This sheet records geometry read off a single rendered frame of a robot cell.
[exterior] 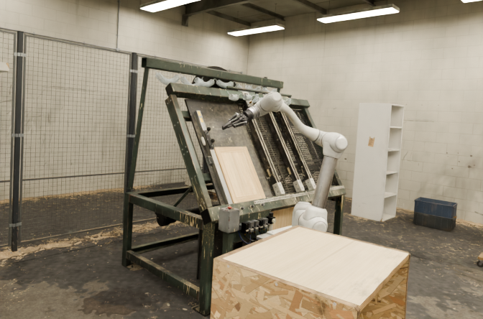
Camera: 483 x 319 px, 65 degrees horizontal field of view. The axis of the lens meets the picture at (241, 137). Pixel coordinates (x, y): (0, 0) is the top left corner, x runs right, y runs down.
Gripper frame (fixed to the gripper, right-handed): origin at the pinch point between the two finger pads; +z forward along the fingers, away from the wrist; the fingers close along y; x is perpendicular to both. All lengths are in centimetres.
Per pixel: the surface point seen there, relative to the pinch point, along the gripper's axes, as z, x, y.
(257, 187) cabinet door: -43, 113, -4
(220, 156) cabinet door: -22, 85, -37
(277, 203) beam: -53, 125, 17
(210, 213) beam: 20, 82, 9
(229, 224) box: 17, 73, 31
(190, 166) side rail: 12, 70, -33
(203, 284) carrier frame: 49, 126, 40
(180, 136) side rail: 5, 60, -60
